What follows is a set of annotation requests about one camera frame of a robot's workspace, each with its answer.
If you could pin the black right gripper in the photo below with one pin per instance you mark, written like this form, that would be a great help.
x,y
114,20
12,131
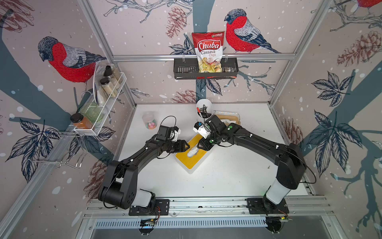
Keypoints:
x,y
203,146

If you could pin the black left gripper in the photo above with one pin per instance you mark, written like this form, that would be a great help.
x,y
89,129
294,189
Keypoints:
x,y
180,147

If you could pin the clear plastic tissue box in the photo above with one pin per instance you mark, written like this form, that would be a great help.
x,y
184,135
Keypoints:
x,y
225,113

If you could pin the yellow plastic lid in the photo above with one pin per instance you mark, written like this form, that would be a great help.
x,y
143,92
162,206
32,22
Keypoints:
x,y
191,152

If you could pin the bamboo tissue box lid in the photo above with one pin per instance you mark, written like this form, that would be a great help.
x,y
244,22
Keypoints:
x,y
228,119

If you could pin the white rectangular bin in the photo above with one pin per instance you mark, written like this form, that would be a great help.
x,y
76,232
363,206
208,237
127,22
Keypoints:
x,y
194,167

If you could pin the blue white tissue pack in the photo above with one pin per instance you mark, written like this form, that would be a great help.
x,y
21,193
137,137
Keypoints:
x,y
193,151

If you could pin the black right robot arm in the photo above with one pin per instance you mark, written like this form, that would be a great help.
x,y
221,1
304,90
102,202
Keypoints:
x,y
288,158

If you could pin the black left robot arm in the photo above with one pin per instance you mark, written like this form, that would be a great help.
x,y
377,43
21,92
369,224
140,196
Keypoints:
x,y
119,185

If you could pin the white pen holder cup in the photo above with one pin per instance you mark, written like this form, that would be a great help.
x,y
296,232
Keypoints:
x,y
204,109

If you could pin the clear jar with candies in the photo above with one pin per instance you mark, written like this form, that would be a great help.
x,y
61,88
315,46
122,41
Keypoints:
x,y
149,120

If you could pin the red Chuba chips bag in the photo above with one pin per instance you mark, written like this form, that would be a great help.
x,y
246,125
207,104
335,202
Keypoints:
x,y
209,51

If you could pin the beige spice bottle front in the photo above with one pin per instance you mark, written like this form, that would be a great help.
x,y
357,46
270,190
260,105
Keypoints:
x,y
108,87

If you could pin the beige spice bottle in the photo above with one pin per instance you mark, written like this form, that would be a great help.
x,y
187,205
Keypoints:
x,y
108,87
108,73

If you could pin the green jar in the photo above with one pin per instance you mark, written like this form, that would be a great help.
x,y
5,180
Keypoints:
x,y
92,112

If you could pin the beige spice bottle back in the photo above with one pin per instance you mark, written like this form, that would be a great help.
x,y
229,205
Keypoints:
x,y
108,73

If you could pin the orange spice jar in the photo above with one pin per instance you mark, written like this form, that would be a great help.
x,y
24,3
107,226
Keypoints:
x,y
80,121

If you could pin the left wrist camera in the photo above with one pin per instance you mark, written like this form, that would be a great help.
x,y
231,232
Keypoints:
x,y
175,132

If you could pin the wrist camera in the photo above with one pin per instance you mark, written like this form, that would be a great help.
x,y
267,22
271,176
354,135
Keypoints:
x,y
175,132
209,126

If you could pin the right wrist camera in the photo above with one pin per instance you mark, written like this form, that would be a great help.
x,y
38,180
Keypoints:
x,y
209,126

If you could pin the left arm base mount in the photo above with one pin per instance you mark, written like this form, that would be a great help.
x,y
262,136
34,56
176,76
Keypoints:
x,y
146,204

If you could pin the black wire wall basket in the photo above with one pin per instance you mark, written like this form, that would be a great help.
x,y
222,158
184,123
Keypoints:
x,y
188,69

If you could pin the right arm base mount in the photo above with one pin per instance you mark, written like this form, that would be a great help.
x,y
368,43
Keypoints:
x,y
262,205

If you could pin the white wire spice rack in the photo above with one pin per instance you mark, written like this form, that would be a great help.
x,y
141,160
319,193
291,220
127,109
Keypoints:
x,y
101,98

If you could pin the metal wire hook rack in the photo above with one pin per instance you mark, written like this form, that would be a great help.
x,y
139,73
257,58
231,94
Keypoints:
x,y
69,151

